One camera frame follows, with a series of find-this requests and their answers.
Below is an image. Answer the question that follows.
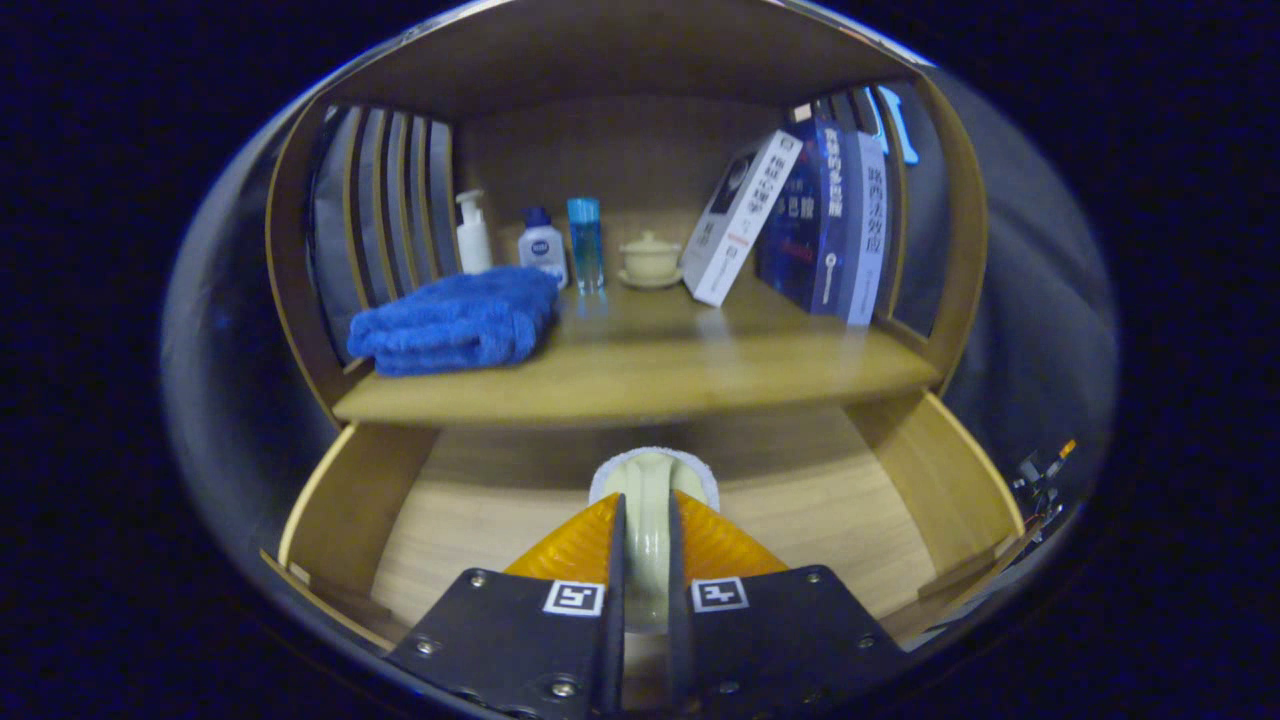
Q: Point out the blue folded towel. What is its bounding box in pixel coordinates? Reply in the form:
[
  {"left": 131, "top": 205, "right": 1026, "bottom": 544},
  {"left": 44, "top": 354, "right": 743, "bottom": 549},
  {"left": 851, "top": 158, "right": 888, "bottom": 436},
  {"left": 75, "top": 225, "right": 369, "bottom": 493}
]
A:
[{"left": 347, "top": 266, "right": 561, "bottom": 378}]

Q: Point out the white pump bottle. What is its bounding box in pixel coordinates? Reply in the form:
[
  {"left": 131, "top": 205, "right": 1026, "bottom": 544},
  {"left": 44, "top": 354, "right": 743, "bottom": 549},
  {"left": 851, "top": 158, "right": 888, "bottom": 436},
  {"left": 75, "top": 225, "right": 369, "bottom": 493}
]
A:
[{"left": 455, "top": 189, "right": 494, "bottom": 276}]

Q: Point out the white bottle with blue cap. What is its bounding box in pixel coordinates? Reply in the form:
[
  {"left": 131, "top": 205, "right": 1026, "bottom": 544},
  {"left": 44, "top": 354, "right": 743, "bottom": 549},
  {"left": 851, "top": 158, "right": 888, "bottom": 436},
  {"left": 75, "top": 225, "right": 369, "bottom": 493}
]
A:
[{"left": 517, "top": 206, "right": 569, "bottom": 289}]

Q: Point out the wooden cabinet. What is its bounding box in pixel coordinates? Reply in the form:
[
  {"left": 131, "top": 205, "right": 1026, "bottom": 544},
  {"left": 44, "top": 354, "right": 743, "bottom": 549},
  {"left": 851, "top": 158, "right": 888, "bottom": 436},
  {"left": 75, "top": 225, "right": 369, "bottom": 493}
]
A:
[{"left": 265, "top": 0, "right": 991, "bottom": 431}]

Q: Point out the light purple book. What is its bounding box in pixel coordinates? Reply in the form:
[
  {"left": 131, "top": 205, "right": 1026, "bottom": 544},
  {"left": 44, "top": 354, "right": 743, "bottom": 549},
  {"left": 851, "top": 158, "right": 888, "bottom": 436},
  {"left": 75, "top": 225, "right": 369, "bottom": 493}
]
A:
[{"left": 838, "top": 130, "right": 889, "bottom": 327}]

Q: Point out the white book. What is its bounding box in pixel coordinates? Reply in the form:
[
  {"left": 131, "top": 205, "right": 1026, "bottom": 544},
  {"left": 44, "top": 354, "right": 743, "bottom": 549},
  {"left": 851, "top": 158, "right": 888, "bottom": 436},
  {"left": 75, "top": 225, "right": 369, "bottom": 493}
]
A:
[{"left": 680, "top": 130, "right": 804, "bottom": 308}]

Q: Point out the cream brush with white sponge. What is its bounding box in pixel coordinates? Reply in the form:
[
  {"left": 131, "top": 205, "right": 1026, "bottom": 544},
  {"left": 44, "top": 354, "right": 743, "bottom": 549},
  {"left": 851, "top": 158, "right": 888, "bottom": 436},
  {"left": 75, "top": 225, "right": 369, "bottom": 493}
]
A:
[{"left": 588, "top": 446, "right": 721, "bottom": 636}]

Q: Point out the wooden countertop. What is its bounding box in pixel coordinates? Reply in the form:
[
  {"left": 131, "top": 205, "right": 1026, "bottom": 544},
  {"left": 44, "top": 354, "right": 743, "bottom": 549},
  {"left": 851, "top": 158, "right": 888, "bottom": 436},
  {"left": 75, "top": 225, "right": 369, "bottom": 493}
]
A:
[{"left": 333, "top": 270, "right": 941, "bottom": 426}]

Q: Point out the cream lidded teacup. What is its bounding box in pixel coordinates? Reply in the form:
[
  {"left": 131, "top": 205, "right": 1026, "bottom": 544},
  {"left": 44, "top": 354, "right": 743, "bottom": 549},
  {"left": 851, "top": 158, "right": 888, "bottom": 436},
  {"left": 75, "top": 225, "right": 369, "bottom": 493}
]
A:
[{"left": 617, "top": 231, "right": 686, "bottom": 291}]

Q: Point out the clear blue bottle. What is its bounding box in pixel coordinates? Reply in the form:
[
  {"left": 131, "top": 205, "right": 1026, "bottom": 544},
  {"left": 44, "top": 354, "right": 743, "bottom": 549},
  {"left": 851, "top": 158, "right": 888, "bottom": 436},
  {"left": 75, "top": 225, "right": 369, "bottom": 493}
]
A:
[{"left": 567, "top": 197, "right": 606, "bottom": 296}]

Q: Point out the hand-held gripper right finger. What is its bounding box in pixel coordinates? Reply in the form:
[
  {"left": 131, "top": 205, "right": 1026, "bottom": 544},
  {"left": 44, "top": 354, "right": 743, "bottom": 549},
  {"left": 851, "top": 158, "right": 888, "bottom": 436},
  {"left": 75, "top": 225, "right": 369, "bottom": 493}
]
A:
[{"left": 667, "top": 490, "right": 906, "bottom": 716}]

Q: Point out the dark blue book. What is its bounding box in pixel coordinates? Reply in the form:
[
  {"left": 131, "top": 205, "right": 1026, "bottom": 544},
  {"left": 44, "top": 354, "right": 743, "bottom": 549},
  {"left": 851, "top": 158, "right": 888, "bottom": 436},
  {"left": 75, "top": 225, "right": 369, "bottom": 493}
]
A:
[{"left": 755, "top": 120, "right": 851, "bottom": 317}]

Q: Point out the black device with orange tip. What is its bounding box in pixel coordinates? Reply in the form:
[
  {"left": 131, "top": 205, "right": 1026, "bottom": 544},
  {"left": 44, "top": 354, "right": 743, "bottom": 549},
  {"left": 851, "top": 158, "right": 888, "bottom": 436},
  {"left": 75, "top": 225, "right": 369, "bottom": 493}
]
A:
[{"left": 1010, "top": 438, "right": 1079, "bottom": 531}]

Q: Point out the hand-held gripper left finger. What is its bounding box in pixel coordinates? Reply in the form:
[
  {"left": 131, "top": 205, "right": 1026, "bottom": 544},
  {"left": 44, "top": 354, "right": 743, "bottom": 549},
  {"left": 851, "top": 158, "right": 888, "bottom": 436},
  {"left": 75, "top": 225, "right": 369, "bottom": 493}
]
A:
[{"left": 385, "top": 492, "right": 628, "bottom": 719}]

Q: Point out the wooden drawer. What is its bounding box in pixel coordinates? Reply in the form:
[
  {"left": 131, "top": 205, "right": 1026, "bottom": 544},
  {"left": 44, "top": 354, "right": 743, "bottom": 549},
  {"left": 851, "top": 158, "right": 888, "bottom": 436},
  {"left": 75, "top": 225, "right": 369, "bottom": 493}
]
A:
[{"left": 260, "top": 390, "right": 1041, "bottom": 711}]

